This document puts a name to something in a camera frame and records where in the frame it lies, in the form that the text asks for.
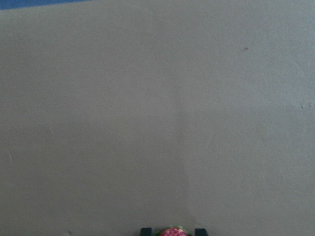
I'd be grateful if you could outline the red strawberry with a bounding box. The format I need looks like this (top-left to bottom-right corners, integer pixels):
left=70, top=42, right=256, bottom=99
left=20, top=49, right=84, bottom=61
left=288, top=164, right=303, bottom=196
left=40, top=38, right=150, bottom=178
left=153, top=226, right=191, bottom=236

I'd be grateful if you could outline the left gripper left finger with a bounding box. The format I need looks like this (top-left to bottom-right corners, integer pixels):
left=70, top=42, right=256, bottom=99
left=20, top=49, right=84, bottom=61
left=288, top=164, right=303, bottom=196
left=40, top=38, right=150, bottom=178
left=140, top=228, right=152, bottom=236

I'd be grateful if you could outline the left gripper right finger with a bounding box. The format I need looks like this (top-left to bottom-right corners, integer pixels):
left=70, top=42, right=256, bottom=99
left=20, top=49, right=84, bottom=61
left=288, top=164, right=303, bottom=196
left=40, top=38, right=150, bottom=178
left=194, top=228, right=208, bottom=236

